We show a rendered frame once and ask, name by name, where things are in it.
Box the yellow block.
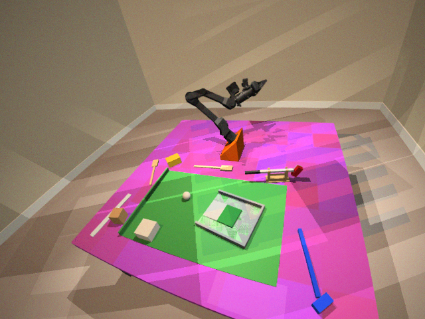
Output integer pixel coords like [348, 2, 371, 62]
[166, 153, 182, 167]

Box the white flat bar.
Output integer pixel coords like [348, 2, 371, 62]
[90, 193, 131, 237]

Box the large green mat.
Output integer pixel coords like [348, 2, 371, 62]
[122, 171, 287, 287]

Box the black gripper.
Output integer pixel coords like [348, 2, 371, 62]
[242, 79, 267, 99]

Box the blue putter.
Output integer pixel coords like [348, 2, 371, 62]
[298, 229, 334, 314]

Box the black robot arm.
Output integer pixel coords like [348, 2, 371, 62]
[185, 78, 250, 144]

